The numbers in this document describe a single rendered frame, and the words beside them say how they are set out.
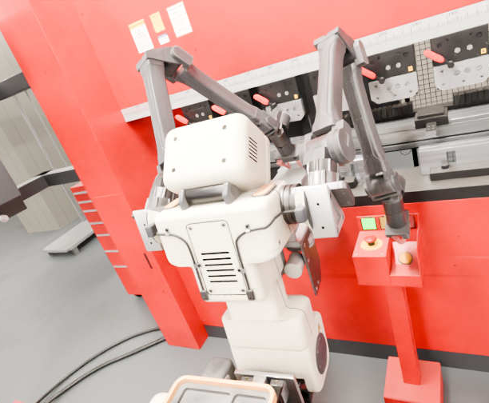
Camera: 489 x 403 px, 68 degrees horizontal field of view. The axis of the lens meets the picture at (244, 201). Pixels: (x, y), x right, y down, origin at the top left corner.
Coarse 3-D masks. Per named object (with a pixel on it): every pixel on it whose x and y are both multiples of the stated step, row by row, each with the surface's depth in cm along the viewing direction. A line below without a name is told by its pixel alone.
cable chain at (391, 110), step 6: (408, 102) 165; (378, 108) 173; (384, 108) 169; (390, 108) 167; (396, 108) 166; (402, 108) 165; (408, 108) 163; (348, 114) 180; (372, 114) 171; (378, 114) 170; (384, 114) 169; (390, 114) 168; (396, 114) 167; (348, 120) 177
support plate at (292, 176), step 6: (282, 168) 152; (300, 168) 146; (276, 174) 148; (282, 174) 146; (288, 174) 144; (294, 174) 142; (300, 174) 140; (288, 180) 138; (294, 180) 137; (300, 180) 135
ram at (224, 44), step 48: (96, 0) 155; (144, 0) 146; (192, 0) 138; (240, 0) 131; (288, 0) 124; (336, 0) 118; (384, 0) 113; (432, 0) 108; (480, 0) 104; (96, 48) 167; (192, 48) 147; (240, 48) 139; (288, 48) 132; (384, 48) 119; (144, 96) 169
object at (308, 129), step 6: (300, 120) 146; (306, 120) 145; (288, 126) 150; (294, 126) 149; (300, 126) 148; (306, 126) 147; (288, 132) 151; (294, 132) 150; (300, 132) 149; (306, 132) 148; (294, 138) 152; (300, 138) 151
